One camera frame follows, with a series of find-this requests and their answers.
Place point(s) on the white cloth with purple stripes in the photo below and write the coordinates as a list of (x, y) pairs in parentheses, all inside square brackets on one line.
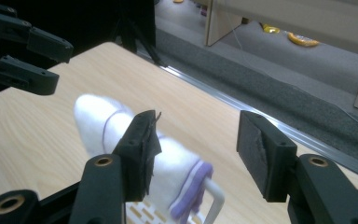
[(99, 124)]

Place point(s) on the small orange item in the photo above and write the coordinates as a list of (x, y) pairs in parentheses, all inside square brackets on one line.
[(178, 1)]

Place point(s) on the black curtain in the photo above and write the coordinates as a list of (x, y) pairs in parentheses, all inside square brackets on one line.
[(90, 18)]

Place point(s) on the light wooden bench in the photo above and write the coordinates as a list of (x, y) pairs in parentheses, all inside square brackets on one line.
[(292, 12)]

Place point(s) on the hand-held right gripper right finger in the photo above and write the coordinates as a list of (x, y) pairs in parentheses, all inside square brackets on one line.
[(270, 161)]

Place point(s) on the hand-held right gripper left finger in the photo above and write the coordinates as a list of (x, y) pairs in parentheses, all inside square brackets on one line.
[(138, 155)]

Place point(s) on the small purple item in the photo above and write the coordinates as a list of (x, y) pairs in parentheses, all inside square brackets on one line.
[(203, 11)]

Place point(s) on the aluminium floor rail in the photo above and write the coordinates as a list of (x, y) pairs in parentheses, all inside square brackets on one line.
[(261, 113)]

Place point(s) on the small yellow item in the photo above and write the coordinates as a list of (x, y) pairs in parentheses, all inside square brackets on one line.
[(271, 29)]

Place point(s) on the black metal stand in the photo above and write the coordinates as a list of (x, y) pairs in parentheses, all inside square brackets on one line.
[(136, 31)]

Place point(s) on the white plastic rack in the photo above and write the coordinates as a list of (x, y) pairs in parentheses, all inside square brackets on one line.
[(216, 199)]

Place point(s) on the yellow round item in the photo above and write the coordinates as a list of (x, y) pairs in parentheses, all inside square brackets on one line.
[(303, 40)]

